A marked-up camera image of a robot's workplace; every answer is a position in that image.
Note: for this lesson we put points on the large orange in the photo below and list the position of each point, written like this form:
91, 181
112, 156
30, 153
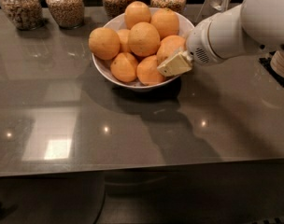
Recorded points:
169, 45

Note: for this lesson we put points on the top back orange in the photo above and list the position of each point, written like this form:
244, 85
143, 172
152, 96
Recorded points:
135, 13

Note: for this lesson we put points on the front left lower orange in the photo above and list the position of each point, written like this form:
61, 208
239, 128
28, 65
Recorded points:
124, 66

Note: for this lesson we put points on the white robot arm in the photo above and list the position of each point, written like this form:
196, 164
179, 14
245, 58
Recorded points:
253, 27

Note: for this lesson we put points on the small hidden middle orange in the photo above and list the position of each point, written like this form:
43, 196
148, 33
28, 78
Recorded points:
124, 35

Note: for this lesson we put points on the white ceramic bowl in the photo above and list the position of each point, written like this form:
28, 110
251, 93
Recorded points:
103, 66

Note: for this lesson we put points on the front centre lower orange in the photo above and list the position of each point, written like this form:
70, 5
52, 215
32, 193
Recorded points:
148, 73

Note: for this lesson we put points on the far left glass jar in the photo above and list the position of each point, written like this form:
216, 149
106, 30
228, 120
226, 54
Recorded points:
24, 14

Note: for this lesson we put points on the centre top orange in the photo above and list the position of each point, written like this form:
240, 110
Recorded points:
144, 39

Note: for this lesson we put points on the back right orange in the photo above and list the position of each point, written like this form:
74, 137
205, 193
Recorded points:
166, 22

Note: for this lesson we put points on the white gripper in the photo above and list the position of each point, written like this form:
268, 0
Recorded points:
199, 45

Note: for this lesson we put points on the white standing card holder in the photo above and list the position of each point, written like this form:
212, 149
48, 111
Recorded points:
210, 7

